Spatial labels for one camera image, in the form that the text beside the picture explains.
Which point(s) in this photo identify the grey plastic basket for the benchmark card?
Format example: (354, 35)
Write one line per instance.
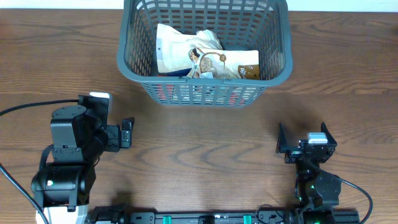
(261, 25)

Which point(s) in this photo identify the beige paper bag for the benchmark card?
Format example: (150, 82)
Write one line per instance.
(208, 39)
(172, 48)

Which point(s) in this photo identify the orange spaghetti packet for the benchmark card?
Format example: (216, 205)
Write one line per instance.
(204, 95)

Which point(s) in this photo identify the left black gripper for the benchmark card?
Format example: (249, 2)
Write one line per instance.
(114, 142)

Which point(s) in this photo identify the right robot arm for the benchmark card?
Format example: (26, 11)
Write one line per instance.
(317, 191)

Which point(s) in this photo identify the Kleenex tissue multipack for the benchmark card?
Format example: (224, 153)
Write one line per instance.
(178, 73)

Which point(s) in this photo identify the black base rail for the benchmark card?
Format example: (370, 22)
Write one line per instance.
(118, 215)

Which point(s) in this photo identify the brown white snack pouch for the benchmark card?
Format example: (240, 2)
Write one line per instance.
(224, 64)

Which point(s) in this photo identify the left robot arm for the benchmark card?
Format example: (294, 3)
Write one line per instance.
(66, 173)

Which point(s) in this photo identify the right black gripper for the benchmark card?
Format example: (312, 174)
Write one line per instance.
(291, 154)

